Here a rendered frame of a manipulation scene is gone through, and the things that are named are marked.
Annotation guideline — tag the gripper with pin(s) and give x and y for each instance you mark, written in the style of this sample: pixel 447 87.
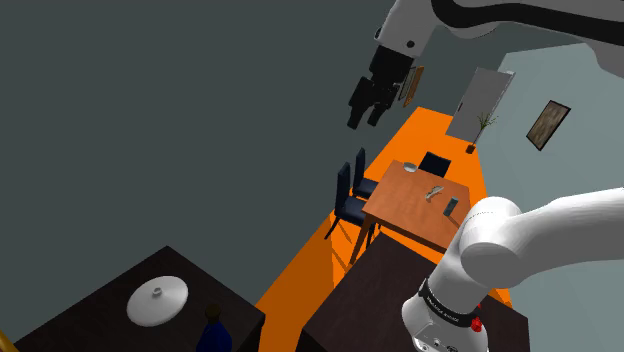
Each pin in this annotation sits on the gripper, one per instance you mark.
pixel 388 69

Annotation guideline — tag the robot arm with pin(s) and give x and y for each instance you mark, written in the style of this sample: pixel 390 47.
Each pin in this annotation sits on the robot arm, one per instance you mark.
pixel 531 234

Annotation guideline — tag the small white bowl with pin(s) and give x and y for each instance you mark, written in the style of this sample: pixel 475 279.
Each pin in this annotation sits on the small white bowl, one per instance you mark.
pixel 410 166

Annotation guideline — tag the dark blue chair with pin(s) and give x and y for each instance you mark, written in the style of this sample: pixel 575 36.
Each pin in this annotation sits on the dark blue chair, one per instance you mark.
pixel 363 183
pixel 347 204
pixel 435 164

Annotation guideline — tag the grey kitchen tool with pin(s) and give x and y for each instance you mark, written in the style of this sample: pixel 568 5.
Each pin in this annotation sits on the grey kitchen tool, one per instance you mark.
pixel 433 192

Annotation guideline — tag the wooden dining table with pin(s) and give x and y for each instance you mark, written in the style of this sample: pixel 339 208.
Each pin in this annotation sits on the wooden dining table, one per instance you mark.
pixel 404 209

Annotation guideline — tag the potted plant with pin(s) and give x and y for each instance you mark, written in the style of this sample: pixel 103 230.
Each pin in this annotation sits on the potted plant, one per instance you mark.
pixel 472 146

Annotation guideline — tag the grey door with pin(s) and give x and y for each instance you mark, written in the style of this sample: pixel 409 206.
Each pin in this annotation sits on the grey door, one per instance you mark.
pixel 480 102

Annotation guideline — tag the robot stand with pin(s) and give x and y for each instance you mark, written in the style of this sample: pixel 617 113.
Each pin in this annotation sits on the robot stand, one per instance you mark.
pixel 370 302

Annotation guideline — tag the dark blue bottle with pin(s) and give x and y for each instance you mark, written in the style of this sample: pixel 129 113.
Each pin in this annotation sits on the dark blue bottle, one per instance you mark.
pixel 213 336

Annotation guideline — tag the white round lid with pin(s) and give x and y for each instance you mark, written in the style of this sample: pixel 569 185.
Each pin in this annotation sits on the white round lid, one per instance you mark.
pixel 156 304

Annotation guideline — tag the dark brown table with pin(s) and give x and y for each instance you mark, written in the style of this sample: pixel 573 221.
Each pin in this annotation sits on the dark brown table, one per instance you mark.
pixel 97 322

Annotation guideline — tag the yellow curved object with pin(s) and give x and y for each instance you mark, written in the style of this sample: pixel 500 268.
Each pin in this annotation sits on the yellow curved object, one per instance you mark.
pixel 5 343

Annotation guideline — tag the wooden framed wall picture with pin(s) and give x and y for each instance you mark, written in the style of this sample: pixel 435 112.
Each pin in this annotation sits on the wooden framed wall picture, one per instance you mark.
pixel 415 88

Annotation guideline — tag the dark framed wall picture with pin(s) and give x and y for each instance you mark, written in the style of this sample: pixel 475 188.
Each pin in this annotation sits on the dark framed wall picture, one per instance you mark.
pixel 548 125

